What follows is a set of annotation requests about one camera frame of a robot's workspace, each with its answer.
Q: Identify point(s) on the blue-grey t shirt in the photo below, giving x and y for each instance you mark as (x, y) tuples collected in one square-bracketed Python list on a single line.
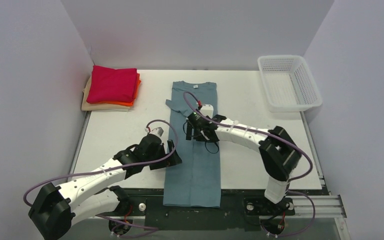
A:
[(196, 182)]

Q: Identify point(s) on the folded beige t shirt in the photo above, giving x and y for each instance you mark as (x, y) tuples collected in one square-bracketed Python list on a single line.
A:
[(85, 106)]

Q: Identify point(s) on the folded orange t shirt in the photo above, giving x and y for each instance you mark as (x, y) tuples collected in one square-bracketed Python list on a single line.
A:
[(134, 96)]

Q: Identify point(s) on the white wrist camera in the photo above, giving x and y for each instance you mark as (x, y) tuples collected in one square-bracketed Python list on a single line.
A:
[(207, 110), (157, 131)]

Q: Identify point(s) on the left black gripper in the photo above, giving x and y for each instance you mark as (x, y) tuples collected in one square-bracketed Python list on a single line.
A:
[(165, 156)]

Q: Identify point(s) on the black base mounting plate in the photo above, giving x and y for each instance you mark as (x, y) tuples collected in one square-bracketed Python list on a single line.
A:
[(239, 209)]

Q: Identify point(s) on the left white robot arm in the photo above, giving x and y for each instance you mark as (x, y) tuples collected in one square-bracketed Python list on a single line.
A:
[(57, 208)]

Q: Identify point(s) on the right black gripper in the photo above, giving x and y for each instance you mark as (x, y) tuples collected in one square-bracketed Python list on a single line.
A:
[(192, 129)]

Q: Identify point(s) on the white plastic basket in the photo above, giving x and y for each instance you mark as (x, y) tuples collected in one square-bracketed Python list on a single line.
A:
[(288, 83)]

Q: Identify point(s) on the folded magenta t shirt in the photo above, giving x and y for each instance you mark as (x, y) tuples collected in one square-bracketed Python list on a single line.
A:
[(110, 84)]

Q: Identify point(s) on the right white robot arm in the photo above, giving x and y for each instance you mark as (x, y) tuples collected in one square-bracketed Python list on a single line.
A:
[(274, 146)]

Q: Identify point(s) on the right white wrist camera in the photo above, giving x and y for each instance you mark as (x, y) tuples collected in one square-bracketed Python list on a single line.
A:
[(207, 110)]

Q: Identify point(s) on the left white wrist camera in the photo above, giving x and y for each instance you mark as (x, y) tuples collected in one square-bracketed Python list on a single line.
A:
[(157, 131)]

